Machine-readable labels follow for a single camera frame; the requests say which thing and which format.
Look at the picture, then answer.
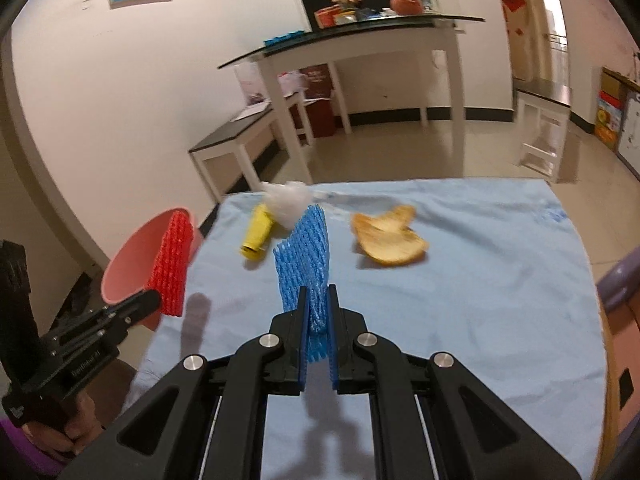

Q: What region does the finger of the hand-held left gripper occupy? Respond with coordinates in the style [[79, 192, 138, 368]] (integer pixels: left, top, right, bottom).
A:
[[85, 290, 162, 328], [52, 305, 161, 356]]

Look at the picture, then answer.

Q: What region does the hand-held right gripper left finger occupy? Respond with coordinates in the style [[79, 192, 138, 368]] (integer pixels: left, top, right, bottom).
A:
[[60, 286, 308, 480]]

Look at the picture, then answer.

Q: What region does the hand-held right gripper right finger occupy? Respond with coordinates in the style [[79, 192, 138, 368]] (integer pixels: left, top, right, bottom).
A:
[[327, 284, 583, 480]]

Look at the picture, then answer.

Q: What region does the pink plastic basin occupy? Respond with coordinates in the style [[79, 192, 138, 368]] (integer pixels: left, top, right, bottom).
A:
[[101, 207, 205, 333]]

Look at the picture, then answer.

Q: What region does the red foam fruit net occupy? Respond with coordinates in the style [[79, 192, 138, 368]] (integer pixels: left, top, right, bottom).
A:
[[150, 211, 196, 318]]

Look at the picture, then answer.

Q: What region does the blue foam fruit net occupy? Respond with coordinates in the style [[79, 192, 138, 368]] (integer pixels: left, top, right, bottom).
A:
[[272, 204, 332, 365]]

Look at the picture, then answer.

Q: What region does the person's left forearm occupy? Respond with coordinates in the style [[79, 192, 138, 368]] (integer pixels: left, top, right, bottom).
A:
[[0, 417, 63, 478]]

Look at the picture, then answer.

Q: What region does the person's left hand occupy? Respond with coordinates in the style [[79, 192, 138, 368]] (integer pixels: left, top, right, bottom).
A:
[[25, 392, 106, 461]]

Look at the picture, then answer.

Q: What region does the orange peel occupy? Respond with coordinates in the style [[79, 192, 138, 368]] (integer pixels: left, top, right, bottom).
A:
[[350, 205, 430, 266]]

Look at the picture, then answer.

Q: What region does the yellow wrapper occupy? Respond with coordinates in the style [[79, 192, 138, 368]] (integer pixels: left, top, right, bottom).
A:
[[240, 203, 276, 261]]

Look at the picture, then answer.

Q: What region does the light blue tablecloth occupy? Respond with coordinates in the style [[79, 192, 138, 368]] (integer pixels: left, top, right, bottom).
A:
[[127, 177, 608, 480]]

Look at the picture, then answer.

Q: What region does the white plastic bag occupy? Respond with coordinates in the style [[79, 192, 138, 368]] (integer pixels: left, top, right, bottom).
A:
[[260, 180, 326, 228]]

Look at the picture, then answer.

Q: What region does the white bench with dark top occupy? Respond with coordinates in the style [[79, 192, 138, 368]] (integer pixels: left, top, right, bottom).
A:
[[188, 92, 316, 206]]

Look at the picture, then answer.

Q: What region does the white paper sheet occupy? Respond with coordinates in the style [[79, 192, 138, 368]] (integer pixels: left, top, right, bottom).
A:
[[231, 101, 273, 122]]

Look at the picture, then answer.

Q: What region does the clear plastic bag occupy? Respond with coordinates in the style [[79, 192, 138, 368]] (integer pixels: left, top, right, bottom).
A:
[[234, 62, 268, 106]]

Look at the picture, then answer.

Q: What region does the pink and purple child chair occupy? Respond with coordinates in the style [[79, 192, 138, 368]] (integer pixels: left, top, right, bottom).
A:
[[597, 245, 640, 480]]

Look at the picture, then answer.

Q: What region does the flat blue packet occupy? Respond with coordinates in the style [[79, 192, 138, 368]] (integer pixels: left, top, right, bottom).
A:
[[264, 30, 306, 46]]

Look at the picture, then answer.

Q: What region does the white table with glass top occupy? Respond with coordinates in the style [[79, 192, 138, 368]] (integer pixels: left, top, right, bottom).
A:
[[217, 12, 486, 186]]

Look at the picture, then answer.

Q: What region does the red box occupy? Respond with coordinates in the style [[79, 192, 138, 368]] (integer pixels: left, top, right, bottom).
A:
[[314, 5, 343, 29]]

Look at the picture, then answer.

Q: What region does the white stool with dark top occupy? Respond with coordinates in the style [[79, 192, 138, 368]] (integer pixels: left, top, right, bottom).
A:
[[515, 79, 572, 181]]

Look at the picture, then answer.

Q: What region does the colourful cardboard box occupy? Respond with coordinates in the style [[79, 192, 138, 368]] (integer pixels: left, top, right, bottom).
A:
[[595, 90, 625, 151]]

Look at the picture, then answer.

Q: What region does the purple framed drawing board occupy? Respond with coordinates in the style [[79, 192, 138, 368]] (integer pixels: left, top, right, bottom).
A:
[[615, 91, 640, 181]]

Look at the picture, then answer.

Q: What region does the white door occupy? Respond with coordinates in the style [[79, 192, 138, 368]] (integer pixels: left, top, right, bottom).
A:
[[532, 0, 571, 86]]

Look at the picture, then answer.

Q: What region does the wooden cabinet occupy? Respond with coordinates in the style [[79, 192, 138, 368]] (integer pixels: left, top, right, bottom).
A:
[[600, 66, 640, 111]]

